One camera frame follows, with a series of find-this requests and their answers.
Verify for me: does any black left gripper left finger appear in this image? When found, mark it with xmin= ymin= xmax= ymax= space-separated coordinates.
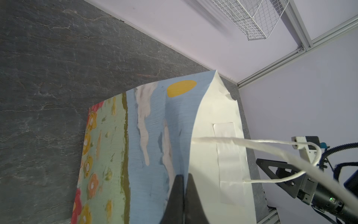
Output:
xmin=160 ymin=175 xmax=185 ymax=224

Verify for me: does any white and green paper bag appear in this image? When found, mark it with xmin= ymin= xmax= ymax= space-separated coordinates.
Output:
xmin=70 ymin=69 xmax=358 ymax=224

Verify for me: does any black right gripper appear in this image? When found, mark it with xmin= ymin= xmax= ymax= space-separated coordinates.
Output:
xmin=256 ymin=159 xmax=352 ymax=221

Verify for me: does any long white wire shelf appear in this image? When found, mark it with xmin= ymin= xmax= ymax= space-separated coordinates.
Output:
xmin=213 ymin=0 xmax=290 ymax=41

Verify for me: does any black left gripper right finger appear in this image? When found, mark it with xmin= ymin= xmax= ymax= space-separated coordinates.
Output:
xmin=184 ymin=173 xmax=209 ymax=224

